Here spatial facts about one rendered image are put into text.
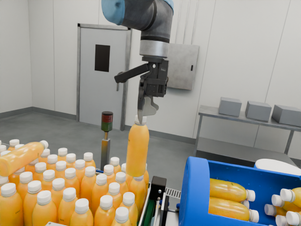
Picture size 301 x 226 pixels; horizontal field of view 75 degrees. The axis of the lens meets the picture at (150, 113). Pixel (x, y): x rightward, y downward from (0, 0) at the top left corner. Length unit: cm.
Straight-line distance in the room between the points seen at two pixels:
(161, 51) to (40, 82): 516
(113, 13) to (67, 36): 458
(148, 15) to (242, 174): 68
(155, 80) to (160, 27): 15
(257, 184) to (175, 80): 303
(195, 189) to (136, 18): 51
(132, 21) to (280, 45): 369
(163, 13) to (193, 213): 58
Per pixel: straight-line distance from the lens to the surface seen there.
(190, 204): 65
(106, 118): 109
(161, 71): 62
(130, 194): 72
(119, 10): 51
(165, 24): 61
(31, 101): 593
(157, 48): 59
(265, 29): 409
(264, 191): 98
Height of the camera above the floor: 154
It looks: 14 degrees down
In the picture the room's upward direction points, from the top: 6 degrees clockwise
